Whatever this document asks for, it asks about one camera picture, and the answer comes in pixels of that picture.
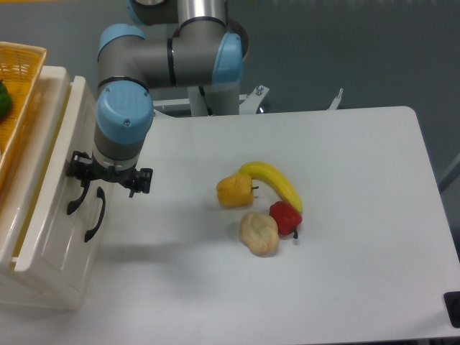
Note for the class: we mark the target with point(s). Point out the red toy bell pepper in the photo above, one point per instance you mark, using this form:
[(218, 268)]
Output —
[(287, 218)]

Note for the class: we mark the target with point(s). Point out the yellow toy banana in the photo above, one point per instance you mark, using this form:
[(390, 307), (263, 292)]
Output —
[(276, 180)]

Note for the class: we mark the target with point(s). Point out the beige toy bread roll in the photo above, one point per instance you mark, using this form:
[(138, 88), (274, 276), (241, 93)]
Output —
[(259, 233)]

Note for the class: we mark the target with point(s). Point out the white metal base frame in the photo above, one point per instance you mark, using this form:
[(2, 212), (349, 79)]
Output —
[(248, 103)]

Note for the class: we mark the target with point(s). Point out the black bottom drawer handle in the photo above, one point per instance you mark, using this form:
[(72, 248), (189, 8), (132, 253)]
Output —
[(99, 217)]

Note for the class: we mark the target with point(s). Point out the green toy pepper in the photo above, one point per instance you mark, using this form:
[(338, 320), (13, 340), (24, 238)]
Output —
[(5, 100)]

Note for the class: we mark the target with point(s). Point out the yellow wicker basket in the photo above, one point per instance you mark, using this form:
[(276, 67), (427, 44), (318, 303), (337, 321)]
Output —
[(21, 66)]

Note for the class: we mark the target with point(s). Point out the black top drawer handle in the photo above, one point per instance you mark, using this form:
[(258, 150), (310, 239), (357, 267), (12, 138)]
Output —
[(75, 204)]

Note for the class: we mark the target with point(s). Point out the white drawer cabinet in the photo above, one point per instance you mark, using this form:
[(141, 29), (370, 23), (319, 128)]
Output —
[(36, 194)]

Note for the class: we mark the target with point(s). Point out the white drawer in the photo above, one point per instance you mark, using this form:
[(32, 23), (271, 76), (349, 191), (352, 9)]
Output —
[(80, 256), (50, 179)]

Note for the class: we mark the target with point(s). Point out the black object at table edge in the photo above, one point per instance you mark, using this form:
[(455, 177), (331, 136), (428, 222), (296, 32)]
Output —
[(452, 302)]

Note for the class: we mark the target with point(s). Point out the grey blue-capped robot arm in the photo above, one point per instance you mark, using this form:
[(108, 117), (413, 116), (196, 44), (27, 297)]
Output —
[(169, 44)]

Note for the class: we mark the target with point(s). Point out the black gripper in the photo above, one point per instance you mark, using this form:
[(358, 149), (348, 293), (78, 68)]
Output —
[(81, 163)]

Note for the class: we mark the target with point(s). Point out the yellow toy bell pepper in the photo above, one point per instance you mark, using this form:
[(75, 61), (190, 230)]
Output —
[(235, 190)]

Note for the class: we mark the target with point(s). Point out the black drawer handle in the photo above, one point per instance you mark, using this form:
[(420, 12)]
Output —
[(75, 204), (99, 217)]

